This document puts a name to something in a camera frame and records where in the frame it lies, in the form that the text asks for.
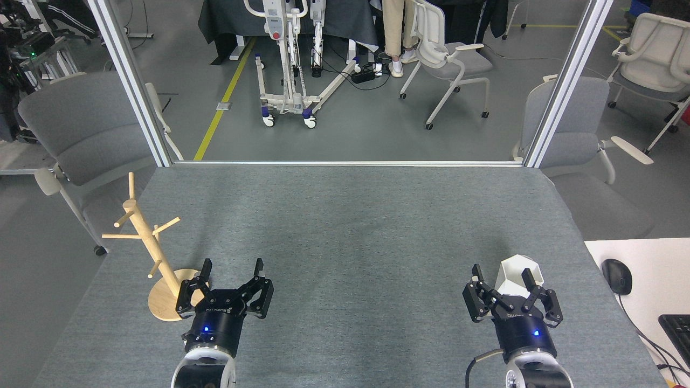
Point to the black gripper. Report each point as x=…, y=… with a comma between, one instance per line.
x=215, y=323
x=523, y=328

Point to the white faceted cup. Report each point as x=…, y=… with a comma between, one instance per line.
x=512, y=272

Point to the wooden cup storage rack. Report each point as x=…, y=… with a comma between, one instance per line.
x=161, y=302

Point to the black equipment rack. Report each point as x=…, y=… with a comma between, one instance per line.
x=16, y=54

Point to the black computer mouse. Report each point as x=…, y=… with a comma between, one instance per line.
x=617, y=276

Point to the white side desk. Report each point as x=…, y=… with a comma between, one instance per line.
x=657, y=269

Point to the black keyboard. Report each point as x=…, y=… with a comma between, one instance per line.
x=678, y=334

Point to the grey fabric office chair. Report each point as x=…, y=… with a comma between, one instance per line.
x=566, y=129
x=81, y=124

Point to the white chair with grey seat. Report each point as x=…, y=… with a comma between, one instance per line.
x=463, y=62

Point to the black power strip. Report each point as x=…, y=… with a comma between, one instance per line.
x=364, y=76

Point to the dark cloth covered table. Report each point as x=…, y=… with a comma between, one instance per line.
x=232, y=21

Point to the white stand on wheels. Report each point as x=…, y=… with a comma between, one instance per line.
x=275, y=21

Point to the white mesh office chair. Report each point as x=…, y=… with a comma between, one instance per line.
x=657, y=48

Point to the person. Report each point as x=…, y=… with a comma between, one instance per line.
x=393, y=32

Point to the silver table edge rail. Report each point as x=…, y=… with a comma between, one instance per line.
x=350, y=163

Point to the silver frame post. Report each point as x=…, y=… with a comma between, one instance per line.
x=566, y=81
x=132, y=81

